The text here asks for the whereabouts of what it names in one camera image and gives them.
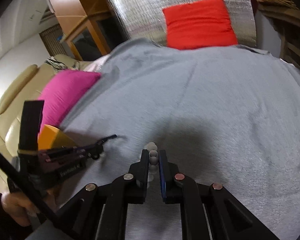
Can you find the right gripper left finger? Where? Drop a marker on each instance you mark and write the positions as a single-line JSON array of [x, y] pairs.
[[100, 212]]

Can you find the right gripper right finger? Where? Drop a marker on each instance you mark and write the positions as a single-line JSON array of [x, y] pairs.
[[207, 212]]

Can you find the orange cardboard box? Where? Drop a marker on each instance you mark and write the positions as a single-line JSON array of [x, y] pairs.
[[51, 137]]

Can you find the left hand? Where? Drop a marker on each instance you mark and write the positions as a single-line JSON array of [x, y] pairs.
[[19, 207]]

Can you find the beige leather sofa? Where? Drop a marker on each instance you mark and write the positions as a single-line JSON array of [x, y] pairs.
[[27, 86]]

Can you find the pink pillow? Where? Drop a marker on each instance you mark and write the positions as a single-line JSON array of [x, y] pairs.
[[62, 92]]

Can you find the grey blanket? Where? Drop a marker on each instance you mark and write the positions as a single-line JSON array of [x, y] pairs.
[[222, 114]]

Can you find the pink bed sheet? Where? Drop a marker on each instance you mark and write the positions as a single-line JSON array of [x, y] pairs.
[[96, 65]]

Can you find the wooden cabinet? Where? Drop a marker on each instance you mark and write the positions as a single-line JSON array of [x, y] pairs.
[[89, 27]]

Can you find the silver foil insulation panel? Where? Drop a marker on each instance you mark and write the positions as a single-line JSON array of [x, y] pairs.
[[144, 18]]

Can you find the small red pillow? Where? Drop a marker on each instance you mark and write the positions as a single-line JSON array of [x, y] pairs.
[[204, 23]]

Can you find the wooden side table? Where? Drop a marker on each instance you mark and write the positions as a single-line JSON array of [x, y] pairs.
[[287, 23]]

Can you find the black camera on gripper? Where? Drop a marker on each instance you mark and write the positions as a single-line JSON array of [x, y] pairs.
[[31, 119]]

